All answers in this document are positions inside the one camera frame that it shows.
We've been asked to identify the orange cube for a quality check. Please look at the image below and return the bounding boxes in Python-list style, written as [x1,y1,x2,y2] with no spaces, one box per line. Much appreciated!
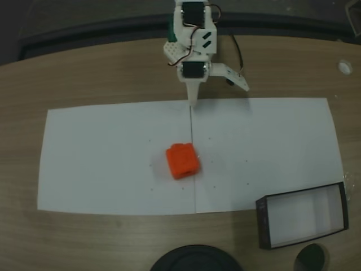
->
[165,143,201,180]

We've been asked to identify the brown cardboard box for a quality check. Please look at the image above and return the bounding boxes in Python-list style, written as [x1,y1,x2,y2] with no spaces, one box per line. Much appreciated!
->
[256,182,350,250]

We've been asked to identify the green table clamp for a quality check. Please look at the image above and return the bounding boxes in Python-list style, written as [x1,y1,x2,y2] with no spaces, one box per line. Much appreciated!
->
[168,22,178,43]

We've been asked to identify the white paper sheet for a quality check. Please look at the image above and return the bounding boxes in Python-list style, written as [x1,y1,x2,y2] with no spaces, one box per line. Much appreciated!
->
[189,97,345,214]
[37,103,197,214]

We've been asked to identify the dark grey desk partition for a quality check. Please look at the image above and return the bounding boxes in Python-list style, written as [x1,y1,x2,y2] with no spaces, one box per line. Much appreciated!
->
[16,12,361,60]

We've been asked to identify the small white cap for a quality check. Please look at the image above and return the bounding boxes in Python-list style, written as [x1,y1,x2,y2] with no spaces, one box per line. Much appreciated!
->
[338,59,354,76]

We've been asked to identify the black round-base stand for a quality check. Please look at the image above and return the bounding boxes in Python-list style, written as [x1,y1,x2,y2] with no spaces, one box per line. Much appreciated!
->
[151,244,243,271]

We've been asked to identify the dark round coaster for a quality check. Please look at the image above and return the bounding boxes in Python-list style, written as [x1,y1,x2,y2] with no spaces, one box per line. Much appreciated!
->
[294,243,330,271]

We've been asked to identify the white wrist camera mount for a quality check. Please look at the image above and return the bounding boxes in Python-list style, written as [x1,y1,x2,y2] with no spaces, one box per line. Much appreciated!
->
[210,62,251,92]

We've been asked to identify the black camera cable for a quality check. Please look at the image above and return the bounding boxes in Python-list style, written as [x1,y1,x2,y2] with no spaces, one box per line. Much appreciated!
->
[231,34,245,78]

